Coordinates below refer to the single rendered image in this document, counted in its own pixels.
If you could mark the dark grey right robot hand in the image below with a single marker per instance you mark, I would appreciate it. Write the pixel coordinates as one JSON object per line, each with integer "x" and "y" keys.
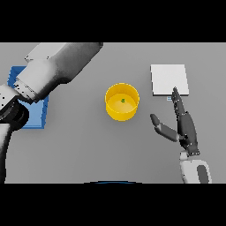
{"x": 186, "y": 123}

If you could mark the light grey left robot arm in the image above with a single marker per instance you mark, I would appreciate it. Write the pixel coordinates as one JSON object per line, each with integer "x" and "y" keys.
{"x": 53, "y": 70}

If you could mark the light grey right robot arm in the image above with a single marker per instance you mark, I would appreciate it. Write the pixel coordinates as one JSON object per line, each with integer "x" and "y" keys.
{"x": 191, "y": 170}

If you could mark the pale square measuring scale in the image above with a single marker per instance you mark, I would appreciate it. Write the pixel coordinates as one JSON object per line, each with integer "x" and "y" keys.
{"x": 169, "y": 79}

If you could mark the yellow bowl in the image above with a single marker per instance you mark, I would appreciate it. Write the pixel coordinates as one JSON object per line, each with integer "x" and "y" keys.
{"x": 122, "y": 106}

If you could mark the blue tray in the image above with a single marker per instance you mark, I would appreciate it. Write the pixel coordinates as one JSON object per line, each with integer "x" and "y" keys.
{"x": 36, "y": 113}

